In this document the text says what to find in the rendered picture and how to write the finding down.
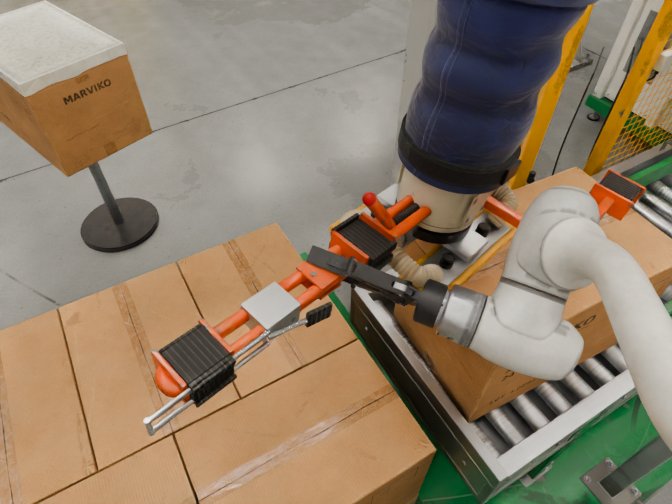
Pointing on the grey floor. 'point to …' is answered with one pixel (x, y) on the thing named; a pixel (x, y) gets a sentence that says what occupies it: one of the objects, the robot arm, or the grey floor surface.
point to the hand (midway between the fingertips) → (329, 264)
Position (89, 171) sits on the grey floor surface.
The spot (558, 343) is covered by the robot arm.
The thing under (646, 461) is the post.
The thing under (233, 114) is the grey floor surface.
